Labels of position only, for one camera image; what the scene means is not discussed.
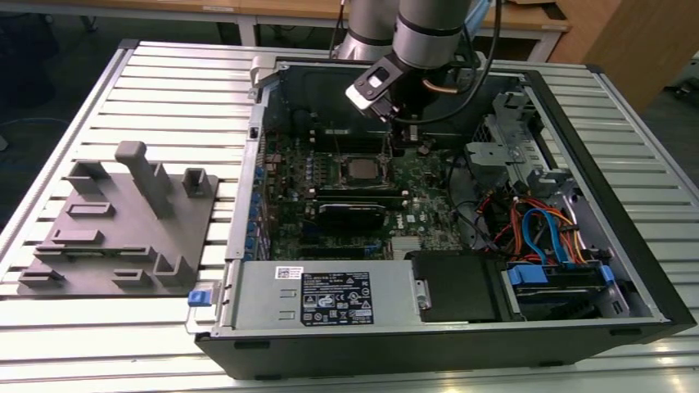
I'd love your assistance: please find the silver CPU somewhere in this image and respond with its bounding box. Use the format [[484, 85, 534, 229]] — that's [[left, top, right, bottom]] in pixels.
[[348, 158, 383, 180]]

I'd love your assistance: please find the metal socket cover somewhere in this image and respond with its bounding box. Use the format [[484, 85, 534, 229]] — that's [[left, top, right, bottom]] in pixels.
[[339, 155, 395, 185]]

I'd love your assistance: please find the CPU socket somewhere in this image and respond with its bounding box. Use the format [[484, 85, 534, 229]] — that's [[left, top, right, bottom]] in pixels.
[[335, 153, 400, 190]]

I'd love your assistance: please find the metal drive cage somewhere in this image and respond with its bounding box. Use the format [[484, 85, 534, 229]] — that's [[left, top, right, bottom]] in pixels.
[[462, 92, 583, 206]]

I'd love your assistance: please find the green motherboard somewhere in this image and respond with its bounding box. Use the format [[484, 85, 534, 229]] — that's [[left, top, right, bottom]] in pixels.
[[262, 137, 476, 261]]

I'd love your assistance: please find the black graphics card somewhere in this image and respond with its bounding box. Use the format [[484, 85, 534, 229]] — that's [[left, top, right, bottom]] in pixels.
[[316, 201, 388, 233]]

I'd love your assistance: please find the wooden cabinet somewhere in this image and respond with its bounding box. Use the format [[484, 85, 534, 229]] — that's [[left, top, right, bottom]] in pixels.
[[551, 0, 699, 114]]

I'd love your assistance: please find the hard disk in blue carrier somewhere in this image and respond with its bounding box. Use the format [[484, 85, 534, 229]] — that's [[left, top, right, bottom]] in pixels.
[[504, 261, 616, 323]]

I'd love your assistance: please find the silver power supply unit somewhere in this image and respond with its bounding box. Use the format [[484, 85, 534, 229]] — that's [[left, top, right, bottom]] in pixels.
[[217, 260, 424, 331]]

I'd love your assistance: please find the grey parts rack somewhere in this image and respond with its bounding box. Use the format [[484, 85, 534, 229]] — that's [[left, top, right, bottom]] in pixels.
[[15, 141, 220, 296]]

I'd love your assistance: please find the black PC case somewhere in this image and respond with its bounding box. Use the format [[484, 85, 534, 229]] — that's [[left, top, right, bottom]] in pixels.
[[193, 55, 699, 382]]

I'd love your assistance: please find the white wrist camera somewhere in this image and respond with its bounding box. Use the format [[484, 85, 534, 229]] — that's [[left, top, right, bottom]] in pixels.
[[344, 55, 408, 124]]

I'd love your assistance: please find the wooden desk white frame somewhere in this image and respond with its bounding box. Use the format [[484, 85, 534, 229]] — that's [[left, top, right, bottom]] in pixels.
[[239, 0, 572, 62], [0, 0, 258, 46]]

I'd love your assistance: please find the blue wire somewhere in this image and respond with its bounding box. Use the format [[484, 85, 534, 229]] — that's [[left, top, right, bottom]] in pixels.
[[522, 208, 572, 269]]

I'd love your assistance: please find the orange wire bundle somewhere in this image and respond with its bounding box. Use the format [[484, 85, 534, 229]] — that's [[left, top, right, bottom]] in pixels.
[[494, 196, 599, 265]]

